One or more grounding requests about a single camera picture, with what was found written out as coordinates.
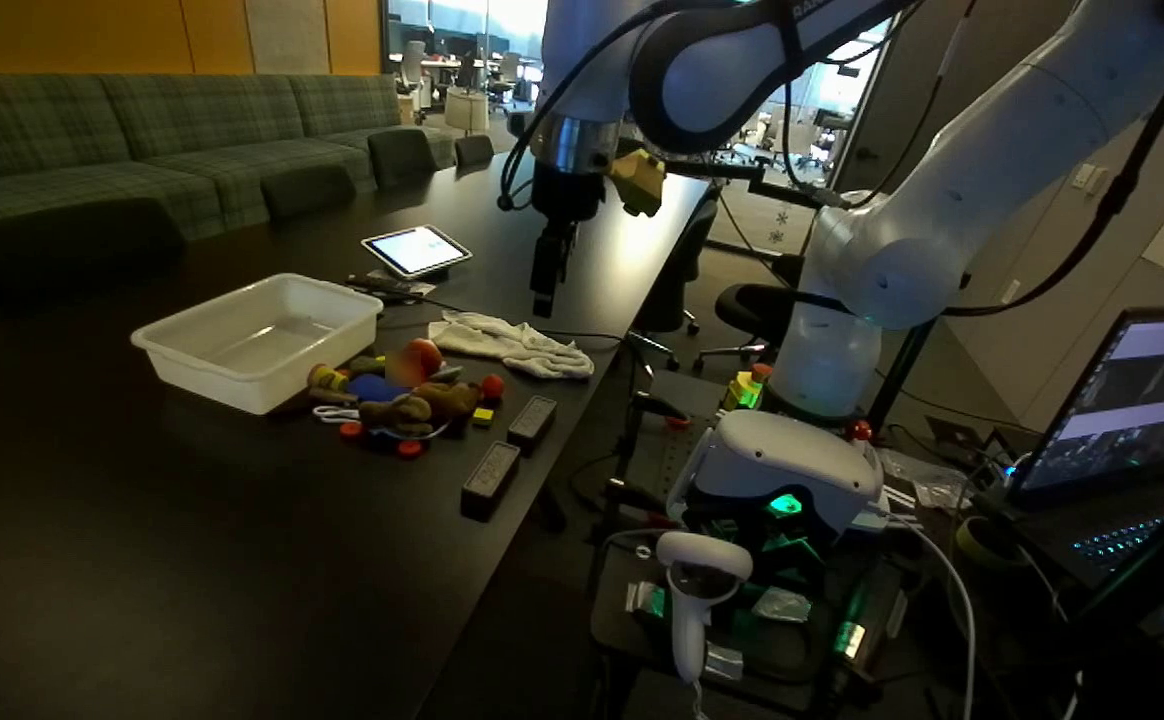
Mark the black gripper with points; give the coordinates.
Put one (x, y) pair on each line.
(564, 194)

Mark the white towel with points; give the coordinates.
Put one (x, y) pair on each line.
(515, 347)

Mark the red toy piece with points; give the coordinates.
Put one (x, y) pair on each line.
(488, 385)

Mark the dark rectangular block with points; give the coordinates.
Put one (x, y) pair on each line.
(528, 423)
(488, 481)

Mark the red toy apple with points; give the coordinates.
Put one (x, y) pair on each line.
(421, 358)

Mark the small yellow cube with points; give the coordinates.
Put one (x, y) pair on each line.
(481, 419)

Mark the brown plush toy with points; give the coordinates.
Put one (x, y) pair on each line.
(442, 403)

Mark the blue toy block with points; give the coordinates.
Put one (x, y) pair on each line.
(375, 389)

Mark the red plastic disc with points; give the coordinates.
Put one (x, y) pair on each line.
(350, 431)
(409, 448)

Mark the yellow toy cylinder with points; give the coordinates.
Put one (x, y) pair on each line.
(324, 378)

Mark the white paper tag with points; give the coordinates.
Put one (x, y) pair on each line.
(332, 415)

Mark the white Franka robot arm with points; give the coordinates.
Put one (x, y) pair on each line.
(953, 225)

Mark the tablet with lit screen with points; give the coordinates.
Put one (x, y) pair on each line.
(418, 250)

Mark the small black ottoman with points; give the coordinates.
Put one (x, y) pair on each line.
(403, 159)
(472, 148)

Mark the black office chair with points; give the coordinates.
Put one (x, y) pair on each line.
(755, 308)

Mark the yellow green small device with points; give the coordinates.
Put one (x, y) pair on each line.
(746, 389)

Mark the translucent white plastic bin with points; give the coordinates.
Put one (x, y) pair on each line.
(254, 341)

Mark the white VR controller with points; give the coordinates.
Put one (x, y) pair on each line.
(703, 562)

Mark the black equipment cart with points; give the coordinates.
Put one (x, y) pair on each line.
(793, 653)

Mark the large black ottoman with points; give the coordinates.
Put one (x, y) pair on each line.
(75, 244)

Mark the green plaid sofa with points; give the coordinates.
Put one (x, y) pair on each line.
(75, 132)

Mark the open laptop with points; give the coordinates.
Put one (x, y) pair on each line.
(1142, 385)

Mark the tan wrist camera mount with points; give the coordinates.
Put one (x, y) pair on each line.
(636, 176)

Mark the white wall switch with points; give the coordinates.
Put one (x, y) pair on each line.
(1092, 176)

